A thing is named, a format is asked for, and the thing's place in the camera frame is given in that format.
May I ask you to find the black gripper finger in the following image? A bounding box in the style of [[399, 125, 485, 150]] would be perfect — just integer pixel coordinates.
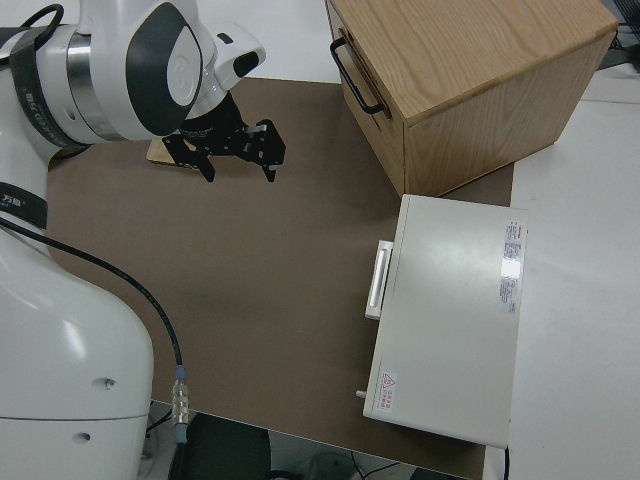
[[241, 117, 288, 183], [160, 131, 218, 183]]

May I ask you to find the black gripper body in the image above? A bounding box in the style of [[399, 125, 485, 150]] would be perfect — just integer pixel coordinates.
[[178, 94, 251, 156]]

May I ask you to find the small wooden block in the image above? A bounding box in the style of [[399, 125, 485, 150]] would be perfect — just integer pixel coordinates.
[[145, 137, 177, 165]]

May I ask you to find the brown table mat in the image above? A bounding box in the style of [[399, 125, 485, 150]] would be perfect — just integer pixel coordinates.
[[45, 77, 517, 480]]

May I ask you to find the wooden drawer cabinet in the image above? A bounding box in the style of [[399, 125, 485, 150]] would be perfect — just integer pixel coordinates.
[[324, 0, 619, 198]]

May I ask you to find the white microwave oven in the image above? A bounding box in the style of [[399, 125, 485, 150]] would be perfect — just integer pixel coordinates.
[[354, 193, 530, 448]]

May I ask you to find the red warning sticker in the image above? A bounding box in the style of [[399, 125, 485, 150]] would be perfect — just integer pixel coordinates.
[[377, 371, 400, 409]]

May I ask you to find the white text label sticker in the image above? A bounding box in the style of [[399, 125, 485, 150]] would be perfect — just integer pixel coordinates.
[[498, 219, 528, 316]]

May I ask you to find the black cabinet drawer handle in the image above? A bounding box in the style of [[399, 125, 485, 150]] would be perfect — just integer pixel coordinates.
[[329, 38, 387, 116]]

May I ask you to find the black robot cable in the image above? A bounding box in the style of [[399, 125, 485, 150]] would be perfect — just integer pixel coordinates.
[[0, 215, 184, 371]]

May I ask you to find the black velcro strap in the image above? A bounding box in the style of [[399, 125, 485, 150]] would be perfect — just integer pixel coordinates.
[[8, 27, 90, 151]]

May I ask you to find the white microwave door handle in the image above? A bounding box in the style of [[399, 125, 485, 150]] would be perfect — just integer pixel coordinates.
[[364, 240, 395, 320]]

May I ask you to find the black printed strap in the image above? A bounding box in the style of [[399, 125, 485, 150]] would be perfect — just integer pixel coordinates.
[[0, 178, 50, 234]]

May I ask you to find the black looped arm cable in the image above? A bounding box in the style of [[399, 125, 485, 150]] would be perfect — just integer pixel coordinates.
[[0, 3, 67, 64]]

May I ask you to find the metal cable connector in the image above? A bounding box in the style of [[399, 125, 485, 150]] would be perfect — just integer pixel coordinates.
[[168, 365, 192, 446]]

